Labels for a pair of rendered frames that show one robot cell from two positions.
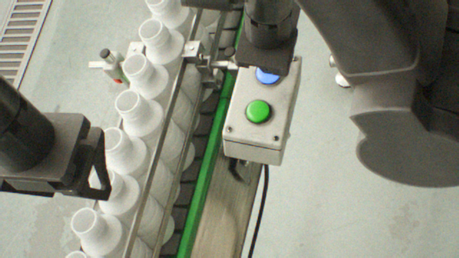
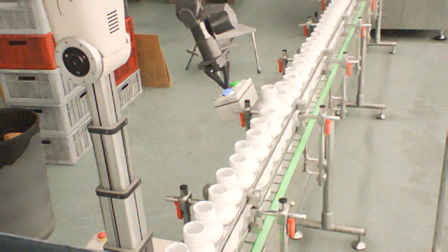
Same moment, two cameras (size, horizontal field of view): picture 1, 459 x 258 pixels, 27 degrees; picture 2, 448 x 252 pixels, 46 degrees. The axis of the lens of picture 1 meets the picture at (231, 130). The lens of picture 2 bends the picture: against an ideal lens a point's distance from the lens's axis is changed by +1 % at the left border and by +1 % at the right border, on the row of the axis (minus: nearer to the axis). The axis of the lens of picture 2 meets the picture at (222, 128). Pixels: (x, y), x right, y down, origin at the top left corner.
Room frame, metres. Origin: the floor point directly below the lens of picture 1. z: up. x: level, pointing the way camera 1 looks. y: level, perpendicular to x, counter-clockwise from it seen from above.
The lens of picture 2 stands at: (2.04, -0.68, 1.67)
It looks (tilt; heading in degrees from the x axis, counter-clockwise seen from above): 26 degrees down; 156
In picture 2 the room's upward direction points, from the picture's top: 4 degrees counter-clockwise
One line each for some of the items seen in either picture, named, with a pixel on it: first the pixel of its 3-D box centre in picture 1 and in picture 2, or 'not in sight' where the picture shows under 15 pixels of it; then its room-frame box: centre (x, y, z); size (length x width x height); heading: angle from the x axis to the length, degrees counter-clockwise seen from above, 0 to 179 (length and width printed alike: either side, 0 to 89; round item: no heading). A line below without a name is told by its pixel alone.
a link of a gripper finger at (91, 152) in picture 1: (72, 171); not in sight; (0.57, 0.14, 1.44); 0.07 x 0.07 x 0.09; 45
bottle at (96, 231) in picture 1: (114, 246); (306, 75); (0.73, 0.22, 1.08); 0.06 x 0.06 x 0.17
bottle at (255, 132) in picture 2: not in sight; (255, 164); (1.14, -0.20, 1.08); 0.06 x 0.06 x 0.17
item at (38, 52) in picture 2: not in sight; (45, 38); (-1.51, -0.30, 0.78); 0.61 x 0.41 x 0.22; 141
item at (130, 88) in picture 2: not in sight; (104, 92); (-2.07, 0.13, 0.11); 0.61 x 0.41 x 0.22; 138
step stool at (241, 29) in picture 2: not in sight; (220, 50); (-2.21, 1.28, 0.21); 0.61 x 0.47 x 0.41; 8
